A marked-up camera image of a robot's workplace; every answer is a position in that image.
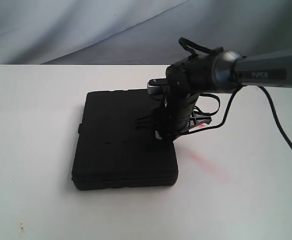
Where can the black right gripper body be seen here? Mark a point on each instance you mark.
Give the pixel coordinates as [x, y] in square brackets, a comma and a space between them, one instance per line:
[174, 116]

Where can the black plastic tool case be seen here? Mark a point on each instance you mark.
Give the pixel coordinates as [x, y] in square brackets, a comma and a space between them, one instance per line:
[112, 152]

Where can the grey right Piper robot arm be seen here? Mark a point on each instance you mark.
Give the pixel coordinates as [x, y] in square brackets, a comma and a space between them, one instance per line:
[222, 71]

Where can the grey backdrop cloth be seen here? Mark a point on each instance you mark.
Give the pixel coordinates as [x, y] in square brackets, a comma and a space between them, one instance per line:
[141, 32]

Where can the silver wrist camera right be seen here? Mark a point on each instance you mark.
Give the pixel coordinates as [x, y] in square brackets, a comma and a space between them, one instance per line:
[156, 86]

